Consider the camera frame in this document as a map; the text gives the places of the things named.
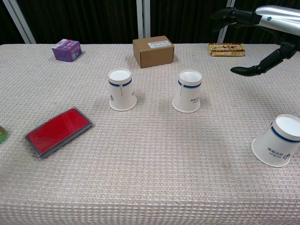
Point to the green round object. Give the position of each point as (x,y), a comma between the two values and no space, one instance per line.
(2,134)

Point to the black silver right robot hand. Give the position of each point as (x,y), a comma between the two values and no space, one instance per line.
(279,18)

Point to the brown cardboard box white label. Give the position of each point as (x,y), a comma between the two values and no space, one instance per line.
(154,55)

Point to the purple small carton box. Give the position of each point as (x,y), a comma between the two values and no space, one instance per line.
(66,50)

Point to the black pleated curtain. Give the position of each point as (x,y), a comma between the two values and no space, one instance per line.
(82,18)

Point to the beige woven tablecloth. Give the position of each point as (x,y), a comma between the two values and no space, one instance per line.
(150,175)

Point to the white metal frame post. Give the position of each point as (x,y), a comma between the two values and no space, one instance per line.
(20,22)
(226,30)
(143,18)

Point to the yellow flat printed box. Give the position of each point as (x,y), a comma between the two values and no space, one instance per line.
(226,49)

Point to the red stamp pad case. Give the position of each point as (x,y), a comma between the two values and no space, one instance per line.
(57,131)

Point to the white paper cup blue stripe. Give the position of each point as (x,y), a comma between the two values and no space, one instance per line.
(274,145)
(187,98)
(123,96)

